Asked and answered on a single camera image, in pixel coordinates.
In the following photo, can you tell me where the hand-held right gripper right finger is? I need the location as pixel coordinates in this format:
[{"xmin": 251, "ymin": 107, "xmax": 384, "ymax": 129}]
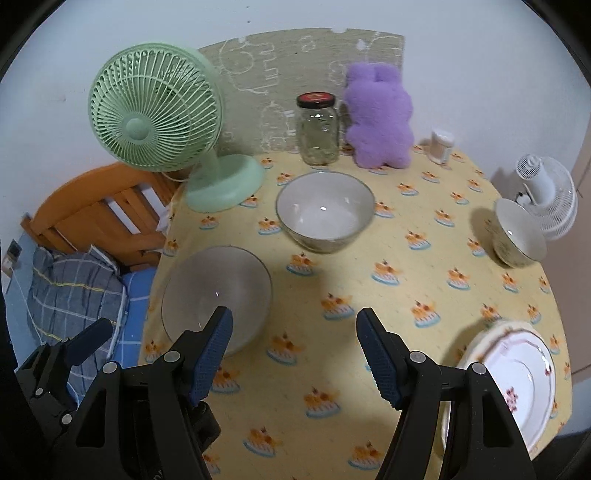
[{"xmin": 356, "ymin": 308, "xmax": 539, "ymax": 480}]

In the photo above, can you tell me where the glass jar with dark lid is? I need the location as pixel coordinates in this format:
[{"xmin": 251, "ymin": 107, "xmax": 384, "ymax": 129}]
[{"xmin": 295, "ymin": 92, "xmax": 341, "ymax": 166}]

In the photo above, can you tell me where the green desk fan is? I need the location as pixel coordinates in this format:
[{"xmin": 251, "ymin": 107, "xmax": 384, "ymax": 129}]
[{"xmin": 88, "ymin": 42, "xmax": 266, "ymax": 213}]

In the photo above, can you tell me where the yellow printed tablecloth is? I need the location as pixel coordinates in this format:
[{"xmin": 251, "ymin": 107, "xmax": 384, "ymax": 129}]
[{"xmin": 139, "ymin": 141, "xmax": 573, "ymax": 480}]

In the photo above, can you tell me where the blue checked bed sheet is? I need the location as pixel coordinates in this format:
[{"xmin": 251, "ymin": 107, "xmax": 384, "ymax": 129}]
[{"xmin": 108, "ymin": 268, "xmax": 160, "ymax": 370}]

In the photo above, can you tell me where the white floor fan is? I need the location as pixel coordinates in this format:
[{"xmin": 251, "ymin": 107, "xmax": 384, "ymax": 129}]
[{"xmin": 514, "ymin": 154, "xmax": 579, "ymax": 241}]

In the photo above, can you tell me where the wooden bed headboard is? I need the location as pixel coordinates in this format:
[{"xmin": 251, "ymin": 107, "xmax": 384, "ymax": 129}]
[{"xmin": 21, "ymin": 161, "xmax": 185, "ymax": 273}]

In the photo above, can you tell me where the purple plush toy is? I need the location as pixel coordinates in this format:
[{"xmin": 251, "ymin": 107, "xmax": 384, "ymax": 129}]
[{"xmin": 342, "ymin": 64, "xmax": 413, "ymax": 169}]

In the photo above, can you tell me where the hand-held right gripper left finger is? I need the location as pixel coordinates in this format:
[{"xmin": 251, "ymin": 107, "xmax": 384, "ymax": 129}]
[{"xmin": 58, "ymin": 305, "xmax": 234, "ymax": 480}]

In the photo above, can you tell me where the floral ceramic bowl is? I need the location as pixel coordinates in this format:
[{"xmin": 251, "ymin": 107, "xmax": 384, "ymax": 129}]
[
  {"xmin": 161, "ymin": 246, "xmax": 273, "ymax": 356},
  {"xmin": 493, "ymin": 198, "xmax": 549, "ymax": 268},
  {"xmin": 276, "ymin": 172, "xmax": 376, "ymax": 254}
]

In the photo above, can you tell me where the white red-rimmed plate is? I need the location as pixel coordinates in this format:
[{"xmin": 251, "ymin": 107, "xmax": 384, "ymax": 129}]
[{"xmin": 443, "ymin": 325, "xmax": 557, "ymax": 455}]

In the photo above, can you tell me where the scalloped yellow floral plate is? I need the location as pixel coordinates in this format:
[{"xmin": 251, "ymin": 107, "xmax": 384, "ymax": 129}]
[{"xmin": 441, "ymin": 319, "xmax": 559, "ymax": 457}]

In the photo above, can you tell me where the grey plaid pillow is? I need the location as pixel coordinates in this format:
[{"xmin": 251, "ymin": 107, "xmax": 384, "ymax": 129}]
[{"xmin": 27, "ymin": 247, "xmax": 127, "ymax": 398}]

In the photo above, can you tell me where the wall socket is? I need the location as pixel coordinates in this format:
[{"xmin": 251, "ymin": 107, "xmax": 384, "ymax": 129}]
[{"xmin": 2, "ymin": 240, "xmax": 24, "ymax": 278}]

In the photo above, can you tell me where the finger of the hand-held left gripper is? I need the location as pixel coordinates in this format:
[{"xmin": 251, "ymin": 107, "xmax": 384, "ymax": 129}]
[
  {"xmin": 18, "ymin": 371, "xmax": 88, "ymax": 444},
  {"xmin": 18, "ymin": 318, "xmax": 114, "ymax": 393}
]

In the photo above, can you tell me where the cotton swab container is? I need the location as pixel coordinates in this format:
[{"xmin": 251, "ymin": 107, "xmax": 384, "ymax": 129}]
[{"xmin": 428, "ymin": 130, "xmax": 455, "ymax": 163}]

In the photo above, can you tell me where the green patterned wall sheet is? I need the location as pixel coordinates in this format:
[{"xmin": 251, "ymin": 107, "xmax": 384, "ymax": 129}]
[{"xmin": 196, "ymin": 28, "xmax": 407, "ymax": 153}]

